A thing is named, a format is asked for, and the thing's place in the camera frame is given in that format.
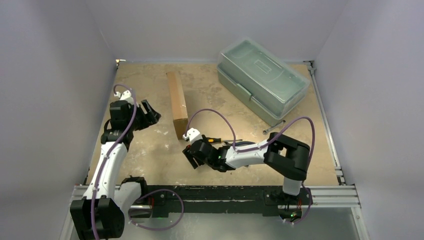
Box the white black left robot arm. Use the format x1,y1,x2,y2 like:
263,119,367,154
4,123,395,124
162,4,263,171
69,99,161,240

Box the silver wrench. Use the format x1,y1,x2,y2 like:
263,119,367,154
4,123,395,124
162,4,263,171
262,119,286,135

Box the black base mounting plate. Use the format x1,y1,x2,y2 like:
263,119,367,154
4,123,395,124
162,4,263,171
129,185,313,220

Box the aluminium front frame rail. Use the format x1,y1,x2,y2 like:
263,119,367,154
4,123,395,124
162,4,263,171
60,182,370,240

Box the aluminium frame rail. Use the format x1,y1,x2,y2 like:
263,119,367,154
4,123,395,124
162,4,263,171
303,60,346,186
60,182,370,240

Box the blue handled pliers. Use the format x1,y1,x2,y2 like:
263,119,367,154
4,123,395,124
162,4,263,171
224,141,256,147

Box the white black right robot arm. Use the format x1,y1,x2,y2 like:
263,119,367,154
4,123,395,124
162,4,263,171
183,128,311,204

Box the translucent green plastic toolbox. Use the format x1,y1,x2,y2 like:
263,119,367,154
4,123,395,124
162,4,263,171
216,38,311,127

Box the aluminium frame rail right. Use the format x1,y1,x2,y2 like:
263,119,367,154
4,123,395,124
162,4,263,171
303,60,346,186

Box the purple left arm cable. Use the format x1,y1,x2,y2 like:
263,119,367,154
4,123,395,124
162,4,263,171
90,83,185,240

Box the yellow black screwdriver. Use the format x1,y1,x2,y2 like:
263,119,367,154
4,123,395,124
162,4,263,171
202,137,233,144

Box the brown cardboard express box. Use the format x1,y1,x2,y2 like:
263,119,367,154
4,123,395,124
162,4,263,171
166,71,188,140

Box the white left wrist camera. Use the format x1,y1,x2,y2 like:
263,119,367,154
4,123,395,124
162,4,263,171
114,90,138,106

